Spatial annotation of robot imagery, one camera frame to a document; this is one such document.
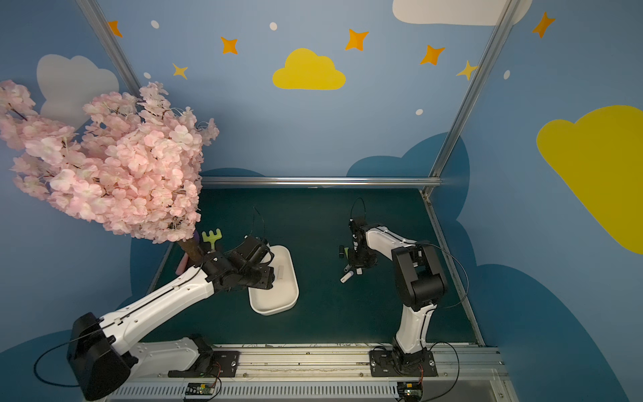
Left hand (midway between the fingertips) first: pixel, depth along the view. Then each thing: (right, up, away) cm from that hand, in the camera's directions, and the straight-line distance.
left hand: (268, 273), depth 80 cm
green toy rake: (-29, +9, +23) cm, 38 cm away
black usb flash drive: (+25, +4, +21) cm, 33 cm away
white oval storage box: (+4, -9, +11) cm, 15 cm away
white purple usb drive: (+27, -5, +13) cm, 30 cm away
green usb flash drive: (+27, +5, +20) cm, 34 cm away
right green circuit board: (+43, -33, -7) cm, 55 cm away
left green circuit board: (-18, -32, -8) cm, 38 cm away
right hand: (+32, 0, +17) cm, 37 cm away
